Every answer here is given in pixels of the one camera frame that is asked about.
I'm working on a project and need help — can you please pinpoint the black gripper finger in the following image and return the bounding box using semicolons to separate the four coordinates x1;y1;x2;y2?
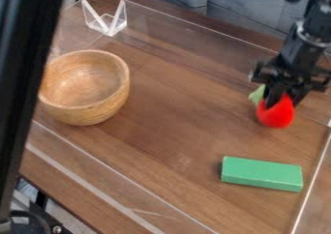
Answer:
293;85;312;105
265;81;288;108

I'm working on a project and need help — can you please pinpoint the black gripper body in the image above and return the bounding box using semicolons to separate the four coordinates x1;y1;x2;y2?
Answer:
250;26;331;97

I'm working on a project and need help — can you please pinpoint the red felt fruit green leaf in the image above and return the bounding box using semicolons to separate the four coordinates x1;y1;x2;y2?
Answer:
249;84;296;128

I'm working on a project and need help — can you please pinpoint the wooden bowl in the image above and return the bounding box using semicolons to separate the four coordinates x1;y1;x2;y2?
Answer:
39;49;131;126

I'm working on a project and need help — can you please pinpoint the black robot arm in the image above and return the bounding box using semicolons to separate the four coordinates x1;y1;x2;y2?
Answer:
250;0;331;108

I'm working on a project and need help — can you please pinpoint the green rectangular block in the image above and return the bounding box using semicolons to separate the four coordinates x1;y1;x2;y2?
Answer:
221;157;305;192

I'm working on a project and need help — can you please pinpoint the dark blurred foreground bar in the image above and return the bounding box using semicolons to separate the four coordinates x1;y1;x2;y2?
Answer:
0;0;63;224

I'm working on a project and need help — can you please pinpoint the black clamp under table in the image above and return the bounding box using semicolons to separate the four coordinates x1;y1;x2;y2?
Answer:
11;204;74;234

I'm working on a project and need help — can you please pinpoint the clear acrylic tray enclosure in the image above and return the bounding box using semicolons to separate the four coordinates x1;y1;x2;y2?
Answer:
21;0;331;234

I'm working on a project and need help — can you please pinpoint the clear acrylic corner bracket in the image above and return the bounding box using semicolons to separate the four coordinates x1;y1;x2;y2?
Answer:
81;0;127;37

